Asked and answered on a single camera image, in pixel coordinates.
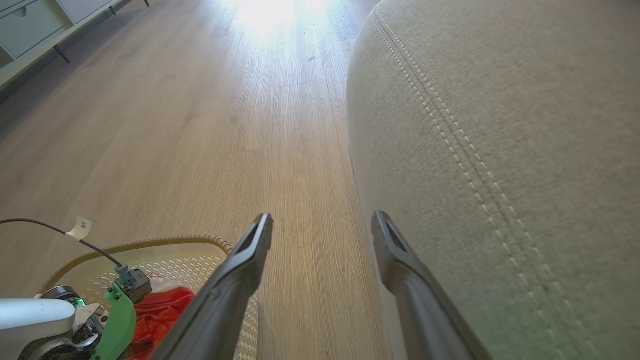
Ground white cable tag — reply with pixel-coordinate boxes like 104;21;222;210
66;216;93;242

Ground cream laundry basket brown rim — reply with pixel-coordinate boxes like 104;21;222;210
37;234;261;360

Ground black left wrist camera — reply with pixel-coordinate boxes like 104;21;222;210
114;265;153;305

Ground red cloth garment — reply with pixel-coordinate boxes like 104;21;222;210
127;277;197;360

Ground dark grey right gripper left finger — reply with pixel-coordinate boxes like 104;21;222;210
150;212;275;360

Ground grey fabric sofa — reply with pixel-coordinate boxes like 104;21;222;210
346;0;640;360

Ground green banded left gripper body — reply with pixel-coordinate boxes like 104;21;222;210
91;282;138;360

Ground white cabinet with dark legs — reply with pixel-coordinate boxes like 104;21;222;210
0;0;151;93

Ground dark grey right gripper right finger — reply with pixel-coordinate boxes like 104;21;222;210
371;210;493;360

